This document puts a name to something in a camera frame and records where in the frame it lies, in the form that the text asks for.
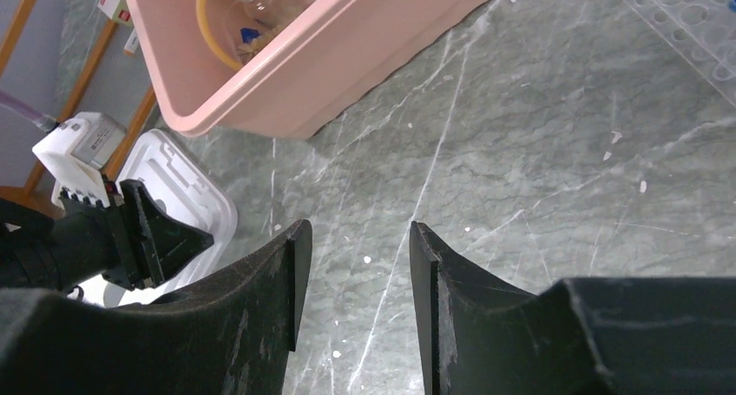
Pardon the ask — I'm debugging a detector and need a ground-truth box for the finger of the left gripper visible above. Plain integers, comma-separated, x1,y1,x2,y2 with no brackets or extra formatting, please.
106,180,214,291

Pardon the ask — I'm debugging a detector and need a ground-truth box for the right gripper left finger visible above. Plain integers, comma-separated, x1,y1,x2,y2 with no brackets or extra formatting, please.
1,220,312,394

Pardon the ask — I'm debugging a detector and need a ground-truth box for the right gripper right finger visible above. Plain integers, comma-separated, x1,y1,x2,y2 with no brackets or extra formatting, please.
410,222,735,394

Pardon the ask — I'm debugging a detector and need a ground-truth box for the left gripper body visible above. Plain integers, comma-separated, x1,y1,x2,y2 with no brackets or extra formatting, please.
1,194,124,292

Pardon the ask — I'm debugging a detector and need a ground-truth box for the white tray lid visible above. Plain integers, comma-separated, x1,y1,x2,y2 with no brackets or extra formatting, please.
80,129,238,308

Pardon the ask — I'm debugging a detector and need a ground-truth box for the tan rubber tube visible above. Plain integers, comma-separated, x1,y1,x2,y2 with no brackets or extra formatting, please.
195,0,243,71

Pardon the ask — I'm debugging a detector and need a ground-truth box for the wooden shelf rack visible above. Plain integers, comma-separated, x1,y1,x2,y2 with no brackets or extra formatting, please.
1,0,156,216

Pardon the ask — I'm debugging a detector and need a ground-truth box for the white green eraser box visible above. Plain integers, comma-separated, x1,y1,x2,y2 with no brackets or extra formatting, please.
97,0,133,27

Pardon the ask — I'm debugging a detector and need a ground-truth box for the pink plastic bin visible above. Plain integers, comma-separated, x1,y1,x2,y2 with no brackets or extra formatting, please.
126,0,489,139

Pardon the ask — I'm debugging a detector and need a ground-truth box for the clear well plate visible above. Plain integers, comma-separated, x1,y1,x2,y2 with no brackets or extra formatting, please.
622,0,735,103

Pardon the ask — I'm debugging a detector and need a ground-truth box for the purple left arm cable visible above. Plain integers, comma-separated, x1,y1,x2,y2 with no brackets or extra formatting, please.
0,90,59,134

